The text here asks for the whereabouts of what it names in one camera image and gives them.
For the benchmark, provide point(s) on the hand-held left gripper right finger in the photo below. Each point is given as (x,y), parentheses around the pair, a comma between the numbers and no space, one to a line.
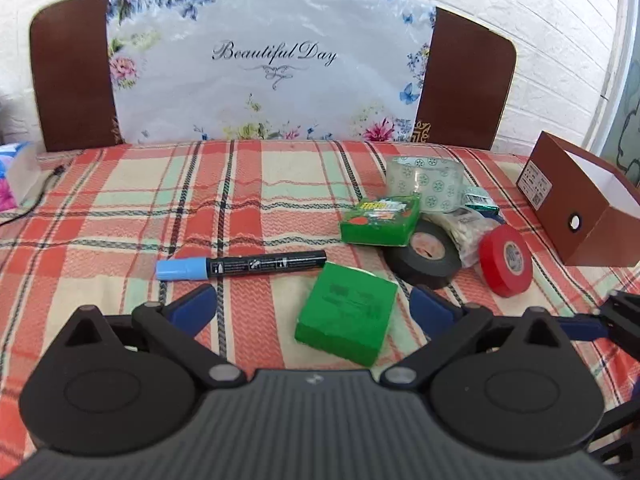
(431,307)

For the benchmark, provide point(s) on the brown wooden headboard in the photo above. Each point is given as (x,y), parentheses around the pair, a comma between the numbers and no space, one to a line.
(70,75)

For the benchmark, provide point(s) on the green box with red label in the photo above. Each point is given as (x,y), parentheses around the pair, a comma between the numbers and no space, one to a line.
(380,220)

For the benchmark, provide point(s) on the green foil packet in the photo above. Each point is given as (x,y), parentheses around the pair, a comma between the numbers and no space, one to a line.
(480,200)

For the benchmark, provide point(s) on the plain green box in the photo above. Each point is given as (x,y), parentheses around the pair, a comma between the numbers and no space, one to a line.
(345,312)

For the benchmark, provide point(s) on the clear tape roll green print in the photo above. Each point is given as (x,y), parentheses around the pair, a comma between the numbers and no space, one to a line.
(435,182)

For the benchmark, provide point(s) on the red tape roll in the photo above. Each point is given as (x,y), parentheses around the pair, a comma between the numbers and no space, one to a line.
(495,265)

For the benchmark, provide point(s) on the clear bag of white pieces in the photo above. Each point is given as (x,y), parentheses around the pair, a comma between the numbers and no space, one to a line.
(467,232)

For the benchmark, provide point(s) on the black marker with blue cap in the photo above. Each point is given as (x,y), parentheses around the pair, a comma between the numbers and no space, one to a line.
(260,263)

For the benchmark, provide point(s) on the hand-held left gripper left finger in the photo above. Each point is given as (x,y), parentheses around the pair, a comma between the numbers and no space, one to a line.
(192,307)

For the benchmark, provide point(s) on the plaid blanket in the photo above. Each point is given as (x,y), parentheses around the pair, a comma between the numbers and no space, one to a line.
(275,195)

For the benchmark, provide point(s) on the black tape roll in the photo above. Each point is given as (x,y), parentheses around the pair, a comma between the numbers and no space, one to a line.
(400,260)

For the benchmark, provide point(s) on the white window frame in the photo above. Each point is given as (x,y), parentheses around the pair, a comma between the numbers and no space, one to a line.
(616,60)

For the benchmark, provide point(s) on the brown cardboard box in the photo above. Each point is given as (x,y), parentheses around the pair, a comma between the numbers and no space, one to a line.
(595,237)

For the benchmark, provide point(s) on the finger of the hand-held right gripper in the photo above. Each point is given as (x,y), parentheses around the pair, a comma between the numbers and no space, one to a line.
(617,422)
(580,326)

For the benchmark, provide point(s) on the colourful box at left edge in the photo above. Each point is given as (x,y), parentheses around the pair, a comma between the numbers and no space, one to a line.
(12,175)

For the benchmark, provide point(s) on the floral plastic sheet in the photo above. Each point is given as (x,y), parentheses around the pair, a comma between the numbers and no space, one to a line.
(270,100)

